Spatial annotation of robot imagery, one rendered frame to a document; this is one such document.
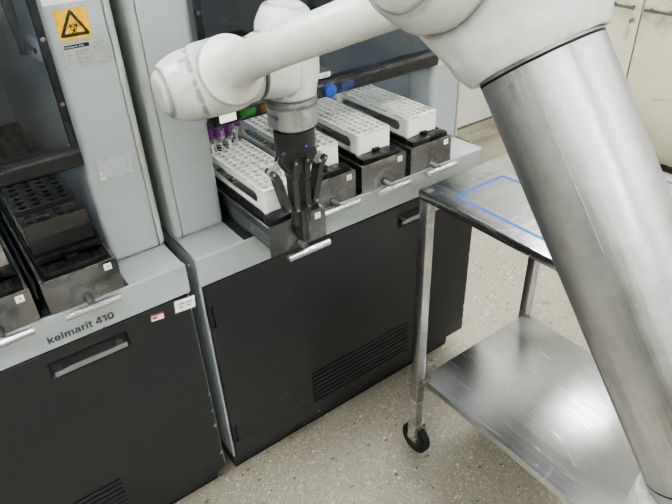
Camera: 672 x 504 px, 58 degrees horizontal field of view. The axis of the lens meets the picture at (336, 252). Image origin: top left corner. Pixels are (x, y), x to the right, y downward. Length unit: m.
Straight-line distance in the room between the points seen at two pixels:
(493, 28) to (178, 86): 0.55
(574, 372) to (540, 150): 1.24
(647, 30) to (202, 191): 2.44
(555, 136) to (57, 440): 1.14
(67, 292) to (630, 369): 0.93
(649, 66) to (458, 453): 2.14
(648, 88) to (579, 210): 2.83
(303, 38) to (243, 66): 0.10
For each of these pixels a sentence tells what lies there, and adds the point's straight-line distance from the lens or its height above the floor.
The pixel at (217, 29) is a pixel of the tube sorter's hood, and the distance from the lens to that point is 1.20.
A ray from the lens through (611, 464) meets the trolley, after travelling 1.51.
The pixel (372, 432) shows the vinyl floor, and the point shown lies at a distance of 1.83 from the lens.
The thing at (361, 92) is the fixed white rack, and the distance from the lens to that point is 1.68.
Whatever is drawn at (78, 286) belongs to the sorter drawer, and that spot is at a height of 0.77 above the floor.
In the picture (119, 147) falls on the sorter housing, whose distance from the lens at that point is 1.19.
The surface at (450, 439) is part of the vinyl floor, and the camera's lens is 1.83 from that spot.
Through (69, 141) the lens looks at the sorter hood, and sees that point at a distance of 1.15.
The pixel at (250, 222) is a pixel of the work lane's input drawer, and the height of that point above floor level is 0.79.
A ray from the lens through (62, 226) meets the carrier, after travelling 1.20.
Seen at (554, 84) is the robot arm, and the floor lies 1.26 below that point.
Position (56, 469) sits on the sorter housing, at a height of 0.38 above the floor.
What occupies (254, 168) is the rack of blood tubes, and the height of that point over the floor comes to 0.86.
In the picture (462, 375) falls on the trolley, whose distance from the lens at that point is 1.60.
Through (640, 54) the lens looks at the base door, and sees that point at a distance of 3.30.
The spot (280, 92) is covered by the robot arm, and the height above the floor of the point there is 1.09.
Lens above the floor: 1.41
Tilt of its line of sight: 34 degrees down
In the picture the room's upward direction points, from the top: 3 degrees counter-clockwise
